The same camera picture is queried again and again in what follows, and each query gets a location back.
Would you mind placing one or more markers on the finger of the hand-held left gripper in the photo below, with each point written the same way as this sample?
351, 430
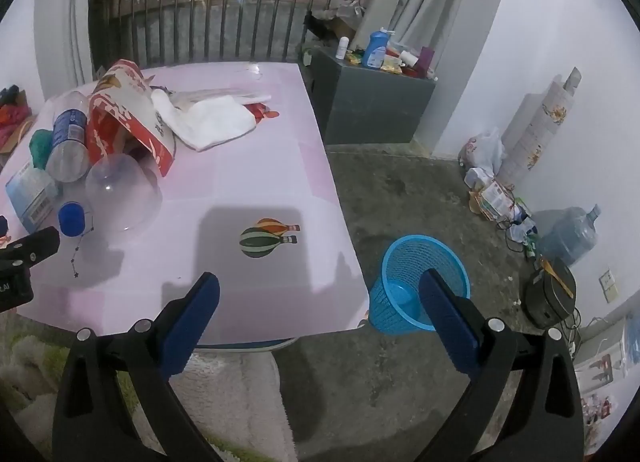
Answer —
35, 242

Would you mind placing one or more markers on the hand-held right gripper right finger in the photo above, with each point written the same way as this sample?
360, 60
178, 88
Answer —
450, 322

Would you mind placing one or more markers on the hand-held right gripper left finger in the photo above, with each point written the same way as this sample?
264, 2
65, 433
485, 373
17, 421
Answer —
192, 322

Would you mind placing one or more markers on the blue plastic waste basket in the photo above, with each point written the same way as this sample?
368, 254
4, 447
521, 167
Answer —
400, 262

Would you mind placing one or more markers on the clear plastic water bottle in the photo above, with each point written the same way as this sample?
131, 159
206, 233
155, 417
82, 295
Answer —
67, 127

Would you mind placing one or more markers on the red white paper bag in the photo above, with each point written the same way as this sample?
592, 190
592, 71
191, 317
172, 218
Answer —
115, 117

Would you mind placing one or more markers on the blue bottle cap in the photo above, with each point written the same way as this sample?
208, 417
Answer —
71, 219

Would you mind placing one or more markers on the white blue box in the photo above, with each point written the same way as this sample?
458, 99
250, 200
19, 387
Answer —
27, 192

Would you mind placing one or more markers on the teal cloth ball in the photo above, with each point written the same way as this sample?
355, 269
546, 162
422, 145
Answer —
40, 147

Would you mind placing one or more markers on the black rice cooker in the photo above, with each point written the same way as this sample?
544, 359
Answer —
545, 297

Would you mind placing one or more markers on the clear plastic dome lid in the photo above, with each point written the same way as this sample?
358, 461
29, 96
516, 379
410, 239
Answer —
125, 192

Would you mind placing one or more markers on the cardboard box of clothes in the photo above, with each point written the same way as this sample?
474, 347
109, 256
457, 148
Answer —
12, 112

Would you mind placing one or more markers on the pile of paper packets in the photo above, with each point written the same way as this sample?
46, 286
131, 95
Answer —
492, 197

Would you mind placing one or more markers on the blue water jug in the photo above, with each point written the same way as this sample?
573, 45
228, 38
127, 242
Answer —
570, 237

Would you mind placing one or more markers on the pink printed tablecloth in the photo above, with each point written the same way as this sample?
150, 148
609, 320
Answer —
225, 177

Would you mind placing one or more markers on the white printed box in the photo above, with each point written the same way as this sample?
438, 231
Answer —
600, 357

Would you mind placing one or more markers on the white plastic bag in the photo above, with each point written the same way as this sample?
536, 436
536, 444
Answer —
482, 149

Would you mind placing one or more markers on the white cloth bag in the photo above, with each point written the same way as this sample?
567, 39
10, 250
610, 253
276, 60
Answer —
210, 122

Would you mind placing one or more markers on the printed wallpaper roll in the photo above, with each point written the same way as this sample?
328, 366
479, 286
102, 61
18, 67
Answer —
540, 122

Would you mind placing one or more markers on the grey cabinet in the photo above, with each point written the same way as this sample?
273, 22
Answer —
370, 102

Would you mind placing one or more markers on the purple box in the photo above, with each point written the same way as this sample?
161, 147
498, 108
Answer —
426, 59

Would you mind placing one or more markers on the white red tube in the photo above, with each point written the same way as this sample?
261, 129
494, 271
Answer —
407, 58

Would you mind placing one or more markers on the blue detergent bottle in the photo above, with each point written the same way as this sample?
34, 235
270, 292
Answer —
375, 49

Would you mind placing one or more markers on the small white bottle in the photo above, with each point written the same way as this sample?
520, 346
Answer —
342, 48

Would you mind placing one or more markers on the brown cardboard box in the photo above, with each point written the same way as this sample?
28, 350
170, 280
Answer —
345, 19

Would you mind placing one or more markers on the wall socket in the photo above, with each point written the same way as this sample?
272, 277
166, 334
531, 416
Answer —
610, 286

